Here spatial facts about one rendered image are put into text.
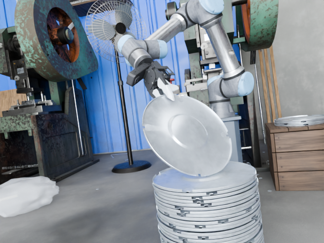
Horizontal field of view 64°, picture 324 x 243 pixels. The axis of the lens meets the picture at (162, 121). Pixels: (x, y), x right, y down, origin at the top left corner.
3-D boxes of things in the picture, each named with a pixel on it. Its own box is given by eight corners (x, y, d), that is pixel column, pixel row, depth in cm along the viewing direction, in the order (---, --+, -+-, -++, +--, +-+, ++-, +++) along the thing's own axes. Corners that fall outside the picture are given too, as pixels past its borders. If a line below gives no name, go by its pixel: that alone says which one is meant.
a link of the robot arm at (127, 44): (137, 33, 101) (117, 32, 96) (151, 47, 96) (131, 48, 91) (132, 50, 106) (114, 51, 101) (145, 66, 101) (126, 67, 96)
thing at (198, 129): (243, 178, 74) (244, 176, 73) (148, 175, 63) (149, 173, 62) (215, 101, 91) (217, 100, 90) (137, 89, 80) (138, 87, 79)
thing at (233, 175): (259, 161, 81) (259, 159, 81) (251, 194, 55) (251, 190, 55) (174, 164, 93) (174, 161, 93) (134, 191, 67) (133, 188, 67)
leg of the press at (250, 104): (271, 171, 184) (258, 44, 179) (254, 172, 186) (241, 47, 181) (252, 148, 274) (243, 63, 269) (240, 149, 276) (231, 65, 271)
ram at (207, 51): (221, 56, 203) (216, 18, 201) (201, 59, 206) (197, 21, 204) (220, 60, 220) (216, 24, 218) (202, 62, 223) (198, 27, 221)
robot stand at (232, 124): (250, 199, 138) (241, 116, 136) (215, 202, 140) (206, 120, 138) (243, 188, 157) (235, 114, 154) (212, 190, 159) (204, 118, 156)
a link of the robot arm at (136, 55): (132, 48, 91) (126, 67, 96) (138, 55, 88) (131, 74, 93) (149, 48, 95) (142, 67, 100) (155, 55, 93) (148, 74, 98)
